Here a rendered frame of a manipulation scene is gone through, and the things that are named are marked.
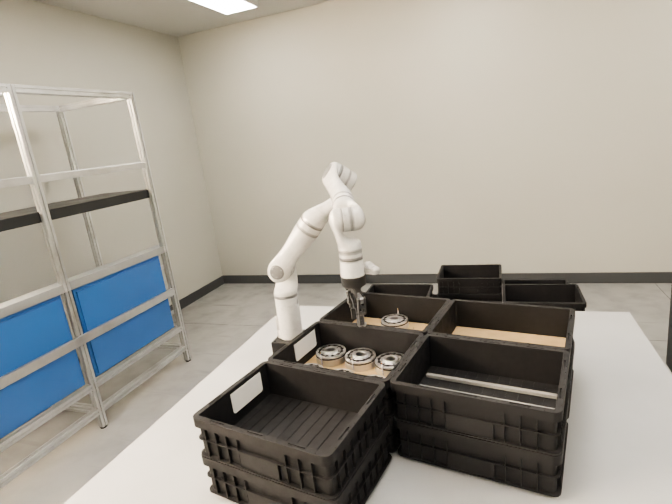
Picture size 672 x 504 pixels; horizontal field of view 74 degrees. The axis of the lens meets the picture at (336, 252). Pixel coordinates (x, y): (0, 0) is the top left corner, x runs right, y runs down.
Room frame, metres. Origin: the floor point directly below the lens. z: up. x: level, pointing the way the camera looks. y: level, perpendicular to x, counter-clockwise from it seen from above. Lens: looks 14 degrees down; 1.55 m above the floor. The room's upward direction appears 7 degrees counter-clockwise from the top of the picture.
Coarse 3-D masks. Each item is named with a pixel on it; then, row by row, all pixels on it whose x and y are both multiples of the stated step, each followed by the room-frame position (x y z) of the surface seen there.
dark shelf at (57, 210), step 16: (112, 192) 3.37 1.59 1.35; (128, 192) 3.15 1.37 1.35; (144, 192) 3.18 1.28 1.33; (32, 208) 2.74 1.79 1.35; (48, 208) 2.59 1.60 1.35; (64, 208) 2.58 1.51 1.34; (80, 208) 2.68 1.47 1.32; (96, 208) 2.78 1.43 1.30; (0, 224) 2.24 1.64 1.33; (16, 224) 2.31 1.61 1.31; (32, 224) 2.39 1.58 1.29
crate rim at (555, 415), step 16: (432, 336) 1.26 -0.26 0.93; (448, 336) 1.24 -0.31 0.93; (416, 352) 1.17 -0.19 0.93; (560, 352) 1.07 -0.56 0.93; (400, 368) 1.09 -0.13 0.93; (400, 384) 1.01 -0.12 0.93; (416, 384) 1.00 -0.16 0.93; (560, 384) 0.93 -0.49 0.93; (448, 400) 0.95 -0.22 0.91; (464, 400) 0.93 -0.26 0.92; (480, 400) 0.91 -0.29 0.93; (496, 400) 0.90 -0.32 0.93; (560, 400) 0.87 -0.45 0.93; (528, 416) 0.85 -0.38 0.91; (544, 416) 0.84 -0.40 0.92; (560, 416) 0.83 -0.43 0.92
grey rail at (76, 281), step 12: (144, 252) 3.06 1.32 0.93; (156, 252) 3.13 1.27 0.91; (108, 264) 2.81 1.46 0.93; (120, 264) 2.82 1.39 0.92; (132, 264) 2.91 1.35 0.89; (84, 276) 2.57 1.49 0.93; (96, 276) 2.64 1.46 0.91; (48, 288) 2.38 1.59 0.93; (60, 288) 2.41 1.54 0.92; (72, 288) 2.48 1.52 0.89; (12, 300) 2.23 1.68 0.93; (24, 300) 2.22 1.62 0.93; (36, 300) 2.27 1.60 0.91; (0, 312) 2.10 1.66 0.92; (12, 312) 2.15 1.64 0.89
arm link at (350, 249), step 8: (336, 216) 1.26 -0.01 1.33; (336, 224) 1.26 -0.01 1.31; (336, 232) 1.26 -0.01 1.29; (336, 240) 1.28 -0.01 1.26; (344, 240) 1.26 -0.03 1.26; (352, 240) 1.27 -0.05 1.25; (344, 248) 1.26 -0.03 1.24; (352, 248) 1.26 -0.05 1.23; (360, 248) 1.27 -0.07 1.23; (344, 256) 1.26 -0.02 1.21; (352, 256) 1.26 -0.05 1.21; (360, 256) 1.27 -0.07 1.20
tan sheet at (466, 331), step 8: (456, 328) 1.50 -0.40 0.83; (464, 328) 1.49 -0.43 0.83; (472, 328) 1.48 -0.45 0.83; (480, 336) 1.41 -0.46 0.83; (488, 336) 1.41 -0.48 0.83; (496, 336) 1.40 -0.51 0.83; (504, 336) 1.39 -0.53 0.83; (512, 336) 1.38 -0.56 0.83; (520, 336) 1.38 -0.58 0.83; (528, 336) 1.37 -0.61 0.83; (536, 336) 1.36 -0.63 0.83; (544, 336) 1.36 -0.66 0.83; (552, 336) 1.35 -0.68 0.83; (544, 344) 1.30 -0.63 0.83; (552, 344) 1.30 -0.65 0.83; (560, 344) 1.29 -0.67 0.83
